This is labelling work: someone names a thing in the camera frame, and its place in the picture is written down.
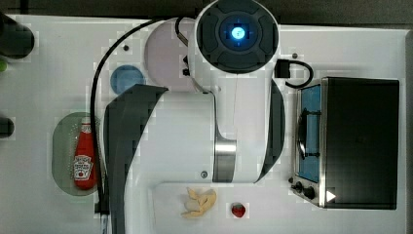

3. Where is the red ketchup bottle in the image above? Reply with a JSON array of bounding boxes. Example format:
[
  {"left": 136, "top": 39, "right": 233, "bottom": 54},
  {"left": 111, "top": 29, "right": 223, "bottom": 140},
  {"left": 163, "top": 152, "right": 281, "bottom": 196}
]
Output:
[{"left": 73, "top": 117, "right": 96, "bottom": 190}]

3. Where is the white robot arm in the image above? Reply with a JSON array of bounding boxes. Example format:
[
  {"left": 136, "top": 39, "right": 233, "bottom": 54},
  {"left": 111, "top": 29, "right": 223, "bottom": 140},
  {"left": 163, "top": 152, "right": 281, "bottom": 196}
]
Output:
[{"left": 100, "top": 0, "right": 285, "bottom": 234}]

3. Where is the grey round plate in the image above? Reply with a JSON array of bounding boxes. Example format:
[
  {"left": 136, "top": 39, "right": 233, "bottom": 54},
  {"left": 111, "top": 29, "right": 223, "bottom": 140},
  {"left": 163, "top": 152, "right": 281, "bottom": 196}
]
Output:
[{"left": 144, "top": 19, "right": 195, "bottom": 93}]

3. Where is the peeled banana toy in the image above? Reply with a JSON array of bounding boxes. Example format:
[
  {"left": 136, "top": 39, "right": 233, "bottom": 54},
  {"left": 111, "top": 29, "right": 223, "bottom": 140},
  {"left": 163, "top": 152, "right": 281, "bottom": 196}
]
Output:
[{"left": 181, "top": 187, "right": 217, "bottom": 218}]

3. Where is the blue bowl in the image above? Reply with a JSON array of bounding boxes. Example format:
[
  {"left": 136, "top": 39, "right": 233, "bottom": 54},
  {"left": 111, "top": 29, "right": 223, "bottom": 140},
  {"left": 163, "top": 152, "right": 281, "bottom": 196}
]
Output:
[{"left": 110, "top": 65, "right": 146, "bottom": 95}]

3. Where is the red strawberry toy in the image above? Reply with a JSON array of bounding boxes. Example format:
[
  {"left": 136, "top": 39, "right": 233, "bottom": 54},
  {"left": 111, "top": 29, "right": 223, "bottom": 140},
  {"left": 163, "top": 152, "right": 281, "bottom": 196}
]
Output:
[{"left": 231, "top": 203, "right": 246, "bottom": 218}]

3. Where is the black toaster oven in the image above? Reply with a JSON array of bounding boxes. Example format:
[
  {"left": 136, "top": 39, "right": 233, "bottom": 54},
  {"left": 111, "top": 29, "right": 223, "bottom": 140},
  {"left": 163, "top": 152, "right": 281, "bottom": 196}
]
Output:
[{"left": 289, "top": 77, "right": 399, "bottom": 210}]

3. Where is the black cylinder lower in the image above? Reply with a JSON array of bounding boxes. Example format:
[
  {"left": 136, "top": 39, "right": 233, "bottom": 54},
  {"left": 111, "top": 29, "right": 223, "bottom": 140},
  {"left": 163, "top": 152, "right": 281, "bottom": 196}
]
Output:
[{"left": 0, "top": 117, "right": 15, "bottom": 138}]

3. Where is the black cylinder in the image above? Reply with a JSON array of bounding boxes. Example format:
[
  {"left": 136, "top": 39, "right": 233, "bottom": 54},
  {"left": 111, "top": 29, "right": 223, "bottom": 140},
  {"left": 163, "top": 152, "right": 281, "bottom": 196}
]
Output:
[
  {"left": 0, "top": 117, "right": 15, "bottom": 138},
  {"left": 0, "top": 14, "right": 35, "bottom": 59}
]

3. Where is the black cylinder upper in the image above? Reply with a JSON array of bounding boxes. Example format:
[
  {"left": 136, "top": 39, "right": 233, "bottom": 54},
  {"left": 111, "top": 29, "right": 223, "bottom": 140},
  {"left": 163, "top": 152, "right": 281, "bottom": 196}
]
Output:
[{"left": 0, "top": 14, "right": 35, "bottom": 59}]

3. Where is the green small object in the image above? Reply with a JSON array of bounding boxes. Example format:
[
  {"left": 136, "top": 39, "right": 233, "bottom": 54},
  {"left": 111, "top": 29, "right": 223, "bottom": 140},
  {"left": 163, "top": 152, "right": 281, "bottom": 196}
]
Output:
[{"left": 0, "top": 59, "right": 8, "bottom": 72}]

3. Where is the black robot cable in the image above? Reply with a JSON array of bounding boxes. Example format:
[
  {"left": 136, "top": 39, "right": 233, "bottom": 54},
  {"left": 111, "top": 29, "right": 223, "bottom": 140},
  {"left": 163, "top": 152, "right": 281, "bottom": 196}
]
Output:
[{"left": 90, "top": 18, "right": 169, "bottom": 215}]

